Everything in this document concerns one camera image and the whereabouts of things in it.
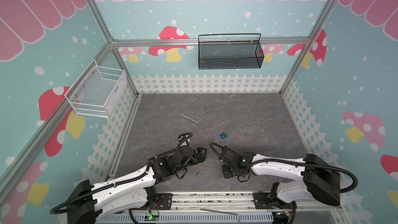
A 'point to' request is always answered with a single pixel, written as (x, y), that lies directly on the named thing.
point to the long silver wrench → (182, 115)
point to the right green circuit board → (280, 215)
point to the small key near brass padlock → (197, 173)
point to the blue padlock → (223, 135)
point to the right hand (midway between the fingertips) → (223, 172)
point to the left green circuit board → (151, 218)
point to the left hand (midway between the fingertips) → (200, 155)
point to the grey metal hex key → (222, 212)
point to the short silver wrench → (205, 122)
